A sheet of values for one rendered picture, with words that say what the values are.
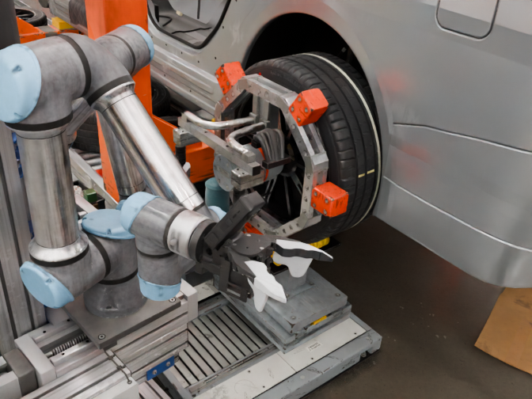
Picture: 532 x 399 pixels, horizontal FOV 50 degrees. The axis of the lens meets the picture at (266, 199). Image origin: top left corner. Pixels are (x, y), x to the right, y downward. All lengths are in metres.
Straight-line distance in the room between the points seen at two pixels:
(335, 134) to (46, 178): 0.95
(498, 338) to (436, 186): 1.18
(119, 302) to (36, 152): 0.44
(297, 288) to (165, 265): 1.43
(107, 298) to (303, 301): 1.13
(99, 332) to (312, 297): 1.19
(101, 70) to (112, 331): 0.59
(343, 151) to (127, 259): 0.77
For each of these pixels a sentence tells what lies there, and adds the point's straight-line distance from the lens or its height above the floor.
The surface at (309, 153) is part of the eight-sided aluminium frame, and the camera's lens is 1.75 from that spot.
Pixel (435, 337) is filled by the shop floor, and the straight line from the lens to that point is 2.67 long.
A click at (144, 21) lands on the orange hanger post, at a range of 2.13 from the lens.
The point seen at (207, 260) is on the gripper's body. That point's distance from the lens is 0.93.
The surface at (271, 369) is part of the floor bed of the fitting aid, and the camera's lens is 2.29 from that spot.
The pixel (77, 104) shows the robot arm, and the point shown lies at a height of 1.14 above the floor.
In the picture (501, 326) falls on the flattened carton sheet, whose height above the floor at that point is 0.01.
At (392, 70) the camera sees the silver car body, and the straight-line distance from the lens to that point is 1.76.
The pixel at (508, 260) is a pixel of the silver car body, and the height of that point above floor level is 0.85.
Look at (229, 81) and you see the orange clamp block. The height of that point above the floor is 1.08.
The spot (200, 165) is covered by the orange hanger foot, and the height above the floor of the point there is 0.60.
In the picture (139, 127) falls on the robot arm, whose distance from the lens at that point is 1.10.
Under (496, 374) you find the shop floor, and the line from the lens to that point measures 2.62.
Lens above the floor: 1.76
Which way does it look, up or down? 31 degrees down
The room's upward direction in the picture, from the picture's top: 4 degrees clockwise
